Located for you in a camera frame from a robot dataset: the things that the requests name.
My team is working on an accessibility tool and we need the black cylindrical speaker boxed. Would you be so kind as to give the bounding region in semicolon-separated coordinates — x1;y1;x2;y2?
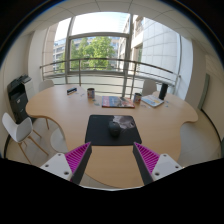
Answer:
158;82;169;101

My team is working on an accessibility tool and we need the white cup with red print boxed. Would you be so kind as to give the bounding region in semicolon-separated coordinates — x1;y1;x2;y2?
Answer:
133;92;143;104

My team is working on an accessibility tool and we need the white cup with blue print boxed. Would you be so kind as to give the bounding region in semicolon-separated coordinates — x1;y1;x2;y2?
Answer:
86;87;96;99

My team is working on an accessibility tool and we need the grey metal railing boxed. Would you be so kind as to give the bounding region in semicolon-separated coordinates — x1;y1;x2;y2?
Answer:
39;57;182;98

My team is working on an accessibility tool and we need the black mouse pad with print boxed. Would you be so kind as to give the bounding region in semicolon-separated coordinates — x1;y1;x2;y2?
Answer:
84;114;143;147

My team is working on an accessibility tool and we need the black computer mouse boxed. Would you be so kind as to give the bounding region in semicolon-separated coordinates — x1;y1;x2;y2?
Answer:
107;120;122;138

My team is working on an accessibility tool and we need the red and dark magazine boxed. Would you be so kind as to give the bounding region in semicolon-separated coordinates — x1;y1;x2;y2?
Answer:
101;95;136;109

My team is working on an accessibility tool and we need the light blue booklet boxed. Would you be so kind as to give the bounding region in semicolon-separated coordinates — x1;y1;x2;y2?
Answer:
140;94;166;108

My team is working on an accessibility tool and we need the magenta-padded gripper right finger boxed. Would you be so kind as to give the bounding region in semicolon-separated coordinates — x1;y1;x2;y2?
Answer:
132;142;184;186

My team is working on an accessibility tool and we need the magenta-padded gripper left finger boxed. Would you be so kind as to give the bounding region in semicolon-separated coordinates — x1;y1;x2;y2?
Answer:
40;141;93;186

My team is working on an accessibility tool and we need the white chair with wooden legs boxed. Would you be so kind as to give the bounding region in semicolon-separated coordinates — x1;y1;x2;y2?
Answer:
1;112;49;165

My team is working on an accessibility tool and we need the black office printer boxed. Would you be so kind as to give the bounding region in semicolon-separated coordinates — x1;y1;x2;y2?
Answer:
6;73;34;125

